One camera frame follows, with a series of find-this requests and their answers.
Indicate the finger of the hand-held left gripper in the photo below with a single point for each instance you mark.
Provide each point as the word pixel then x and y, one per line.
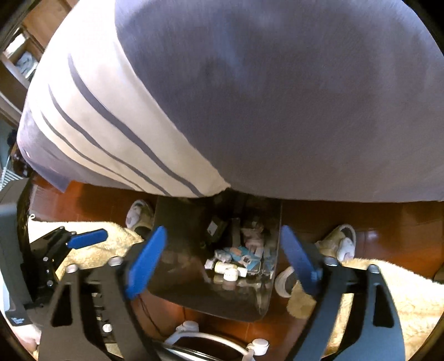
pixel 88 238

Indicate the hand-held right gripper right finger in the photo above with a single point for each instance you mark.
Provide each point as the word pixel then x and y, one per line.
pixel 298 258

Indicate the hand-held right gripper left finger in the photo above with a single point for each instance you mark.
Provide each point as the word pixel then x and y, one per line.
pixel 147 260

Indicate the white slipper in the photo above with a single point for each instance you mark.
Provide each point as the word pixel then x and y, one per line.
pixel 282 281
pixel 138 217
pixel 341 243

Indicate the person's left leg fluffy pants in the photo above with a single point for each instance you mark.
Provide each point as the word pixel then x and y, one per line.
pixel 116 236

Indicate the small white bottle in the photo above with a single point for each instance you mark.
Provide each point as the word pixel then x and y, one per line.
pixel 227 271

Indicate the small black box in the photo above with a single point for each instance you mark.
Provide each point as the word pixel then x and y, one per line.
pixel 216 228

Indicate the purple white striped pillow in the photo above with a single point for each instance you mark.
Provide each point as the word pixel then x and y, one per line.
pixel 260 97

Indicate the wooden cabinet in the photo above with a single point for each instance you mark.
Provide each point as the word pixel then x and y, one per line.
pixel 45 17

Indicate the white plastic round frame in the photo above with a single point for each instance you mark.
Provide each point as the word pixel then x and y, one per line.
pixel 189 328

